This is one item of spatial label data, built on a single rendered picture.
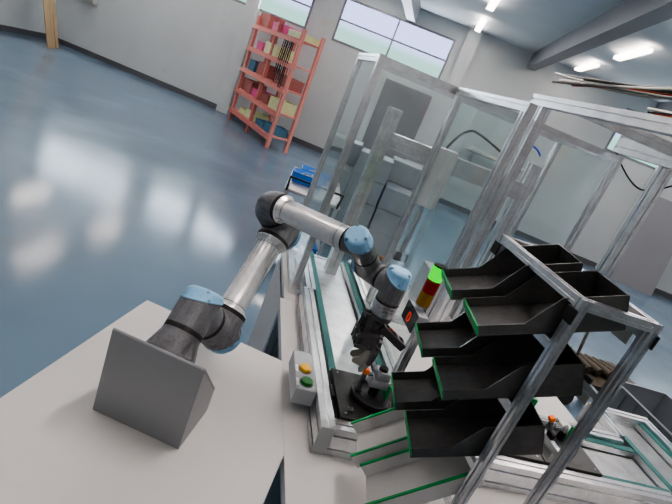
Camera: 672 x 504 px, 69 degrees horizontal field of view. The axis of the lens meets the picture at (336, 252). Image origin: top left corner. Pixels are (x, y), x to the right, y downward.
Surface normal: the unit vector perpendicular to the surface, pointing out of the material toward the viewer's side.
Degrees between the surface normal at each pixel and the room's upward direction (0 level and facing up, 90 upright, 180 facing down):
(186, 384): 90
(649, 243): 77
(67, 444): 0
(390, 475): 45
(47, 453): 0
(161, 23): 90
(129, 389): 90
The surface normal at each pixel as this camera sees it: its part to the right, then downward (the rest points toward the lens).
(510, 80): -0.18, 0.27
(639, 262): -0.10, 0.07
